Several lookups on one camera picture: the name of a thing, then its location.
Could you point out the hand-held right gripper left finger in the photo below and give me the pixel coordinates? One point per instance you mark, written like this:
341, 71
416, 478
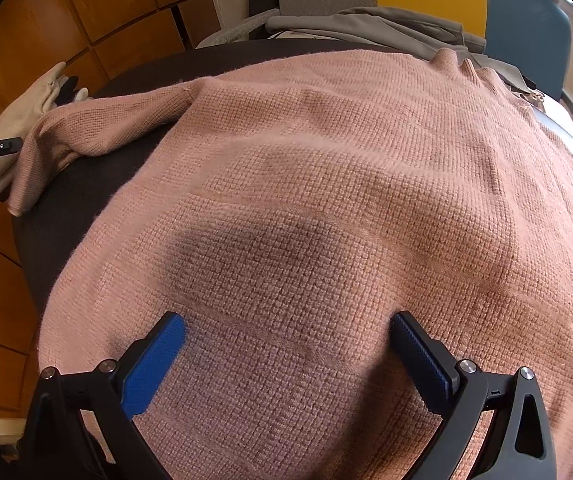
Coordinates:
154, 360

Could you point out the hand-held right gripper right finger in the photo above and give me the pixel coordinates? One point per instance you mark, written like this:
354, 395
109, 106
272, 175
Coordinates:
424, 360

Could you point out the pink knitted sweater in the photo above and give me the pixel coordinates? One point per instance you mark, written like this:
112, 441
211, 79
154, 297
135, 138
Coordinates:
346, 190

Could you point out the black glove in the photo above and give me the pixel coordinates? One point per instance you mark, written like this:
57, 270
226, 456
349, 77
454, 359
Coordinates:
70, 87

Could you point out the grey garment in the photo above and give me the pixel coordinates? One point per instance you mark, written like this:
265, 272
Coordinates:
366, 27

